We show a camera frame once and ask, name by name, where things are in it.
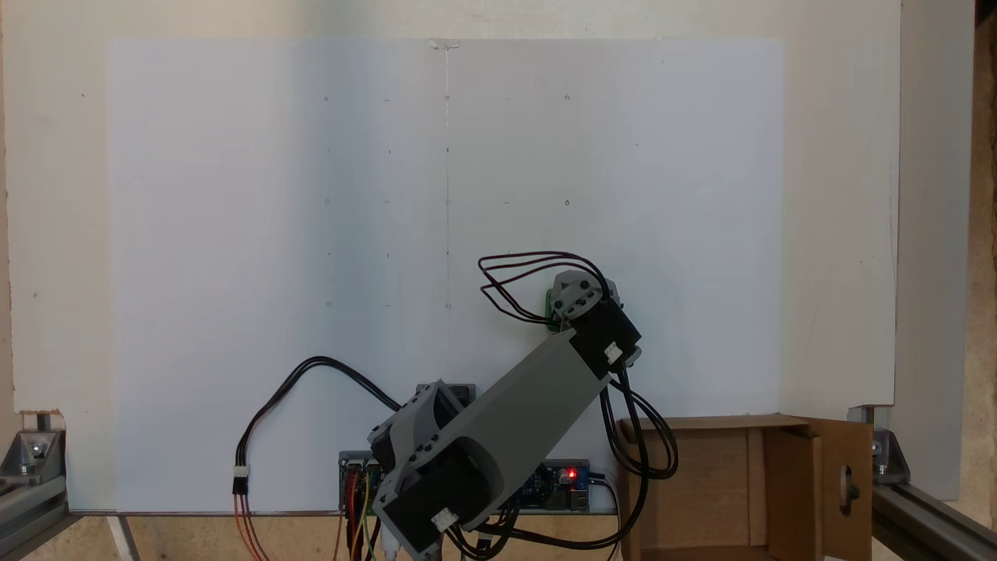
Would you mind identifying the green jumper wire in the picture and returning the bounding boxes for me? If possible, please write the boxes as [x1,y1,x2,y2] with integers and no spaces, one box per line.
[365,475,382,561]

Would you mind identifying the large white paper sheet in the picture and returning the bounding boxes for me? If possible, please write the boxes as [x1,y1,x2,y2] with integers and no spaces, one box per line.
[107,37,784,515]

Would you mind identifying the open cardboard box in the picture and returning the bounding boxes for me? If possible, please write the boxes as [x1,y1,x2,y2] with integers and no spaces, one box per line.
[615,415,875,561]

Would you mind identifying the yellow jumper wire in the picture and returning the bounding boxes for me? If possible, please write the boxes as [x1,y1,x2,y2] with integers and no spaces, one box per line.
[354,471,373,561]

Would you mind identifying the orange red wire bundle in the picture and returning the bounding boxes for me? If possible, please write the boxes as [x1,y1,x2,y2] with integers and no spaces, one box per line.
[232,491,270,561]

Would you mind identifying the long black table cable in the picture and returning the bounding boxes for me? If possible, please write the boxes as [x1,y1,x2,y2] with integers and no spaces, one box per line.
[232,356,403,496]

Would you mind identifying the circuit board with jumper wires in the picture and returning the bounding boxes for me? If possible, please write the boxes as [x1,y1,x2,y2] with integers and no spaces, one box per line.
[338,450,388,513]

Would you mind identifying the metal corner bracket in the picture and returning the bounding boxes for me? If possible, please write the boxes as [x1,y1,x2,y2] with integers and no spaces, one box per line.
[0,411,67,488]
[849,405,911,485]

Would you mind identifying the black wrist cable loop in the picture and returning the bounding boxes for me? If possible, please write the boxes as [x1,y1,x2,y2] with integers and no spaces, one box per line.
[477,251,612,325]

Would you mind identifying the aluminium frame post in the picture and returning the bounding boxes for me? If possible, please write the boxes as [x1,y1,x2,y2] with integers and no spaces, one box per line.
[871,482,997,561]
[0,474,75,561]

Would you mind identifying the blue circuit board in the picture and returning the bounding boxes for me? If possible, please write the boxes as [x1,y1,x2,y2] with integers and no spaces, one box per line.
[523,460,593,513]

